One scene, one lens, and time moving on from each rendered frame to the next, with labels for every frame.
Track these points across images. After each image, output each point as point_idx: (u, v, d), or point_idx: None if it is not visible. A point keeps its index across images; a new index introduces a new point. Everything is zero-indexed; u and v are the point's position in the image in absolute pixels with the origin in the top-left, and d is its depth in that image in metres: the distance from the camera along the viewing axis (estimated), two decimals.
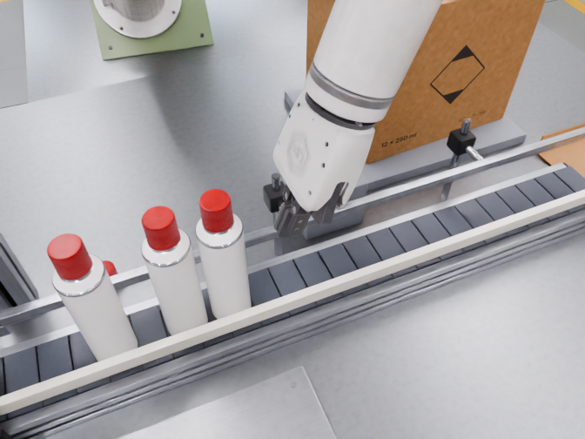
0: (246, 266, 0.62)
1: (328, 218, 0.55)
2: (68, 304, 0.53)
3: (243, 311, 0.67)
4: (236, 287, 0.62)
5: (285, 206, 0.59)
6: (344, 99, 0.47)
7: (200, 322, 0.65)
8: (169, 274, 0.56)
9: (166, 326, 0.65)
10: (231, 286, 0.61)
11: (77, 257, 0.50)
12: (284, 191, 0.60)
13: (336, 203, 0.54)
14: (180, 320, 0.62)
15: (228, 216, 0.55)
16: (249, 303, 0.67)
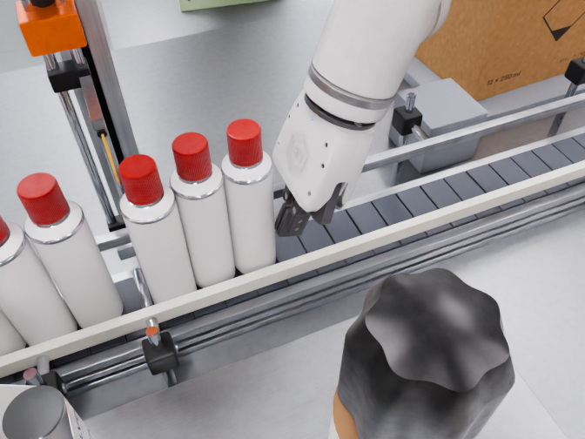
0: (271, 216, 0.57)
1: (328, 218, 0.55)
2: (139, 234, 0.49)
3: (261, 266, 0.62)
4: (254, 234, 0.57)
5: (285, 206, 0.59)
6: (343, 100, 0.47)
7: (231, 266, 0.61)
8: (207, 207, 0.51)
9: (196, 277, 0.61)
10: (249, 232, 0.57)
11: (153, 176, 0.46)
12: (284, 191, 0.60)
13: (336, 203, 0.54)
14: (215, 265, 0.58)
15: (253, 151, 0.50)
16: (271, 260, 0.62)
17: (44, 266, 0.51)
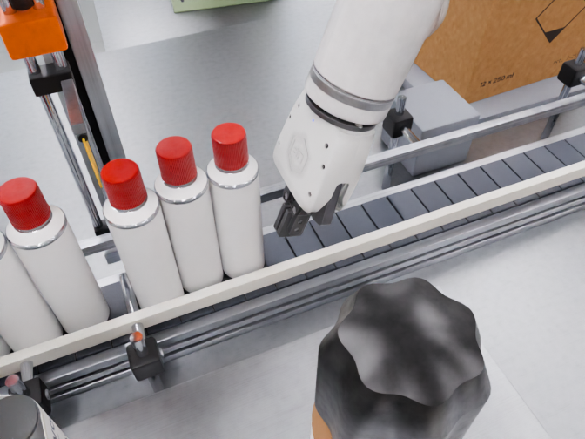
0: (258, 220, 0.57)
1: (328, 219, 0.55)
2: (123, 239, 0.49)
3: (249, 270, 0.61)
4: (241, 239, 0.57)
5: (285, 206, 0.59)
6: (344, 101, 0.47)
7: (219, 270, 0.61)
8: (191, 212, 0.51)
9: (184, 281, 0.60)
10: (235, 236, 0.56)
11: (136, 180, 0.46)
12: (284, 191, 0.60)
13: (336, 204, 0.54)
14: (201, 269, 0.58)
15: (238, 155, 0.49)
16: (258, 265, 0.62)
17: (28, 272, 0.50)
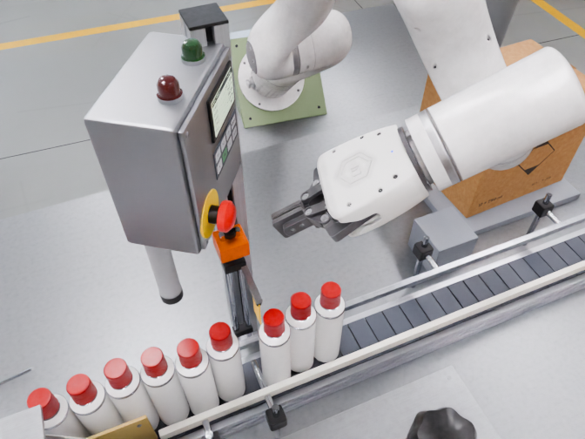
0: (340, 331, 0.92)
1: (340, 236, 0.56)
2: (270, 352, 0.84)
3: (331, 357, 0.97)
4: (330, 341, 0.92)
5: (299, 205, 0.60)
6: (439, 153, 0.52)
7: (313, 357, 0.96)
8: (307, 333, 0.86)
9: (291, 365, 0.95)
10: (327, 341, 0.92)
11: (283, 323, 0.81)
12: (305, 192, 0.60)
13: (355, 229, 0.56)
14: (305, 360, 0.93)
15: (336, 301, 0.85)
16: (337, 353, 0.97)
17: (211, 368, 0.86)
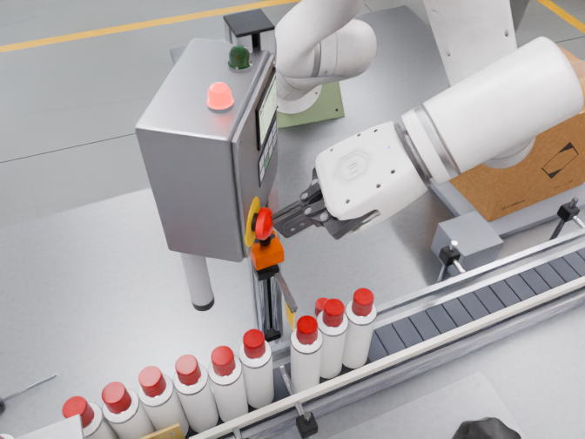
0: (371, 337, 0.91)
1: (340, 233, 0.56)
2: (302, 359, 0.84)
3: (359, 363, 0.96)
4: (360, 347, 0.91)
5: (299, 204, 0.60)
6: (435, 146, 0.52)
7: (341, 363, 0.95)
8: (339, 340, 0.86)
9: (319, 371, 0.95)
10: (357, 347, 0.91)
11: (317, 330, 0.80)
12: (305, 191, 0.60)
13: (355, 226, 0.56)
14: (334, 366, 0.92)
15: (369, 308, 0.84)
16: (366, 359, 0.96)
17: (243, 375, 0.85)
